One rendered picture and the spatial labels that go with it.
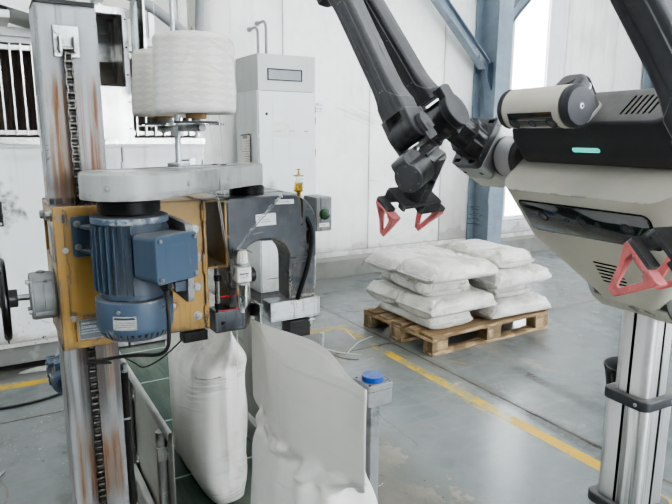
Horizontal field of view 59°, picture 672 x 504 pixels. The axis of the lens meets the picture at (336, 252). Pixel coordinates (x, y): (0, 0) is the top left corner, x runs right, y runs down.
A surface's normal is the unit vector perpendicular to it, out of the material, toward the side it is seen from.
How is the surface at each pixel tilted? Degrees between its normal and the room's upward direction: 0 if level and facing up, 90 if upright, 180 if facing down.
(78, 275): 90
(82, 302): 90
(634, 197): 40
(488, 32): 90
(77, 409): 90
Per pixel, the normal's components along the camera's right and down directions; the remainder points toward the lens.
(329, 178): 0.51, 0.17
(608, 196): -0.57, -0.69
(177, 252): 0.82, 0.11
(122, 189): 0.20, 0.19
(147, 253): -0.58, 0.15
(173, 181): 0.93, 0.07
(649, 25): -0.59, 0.44
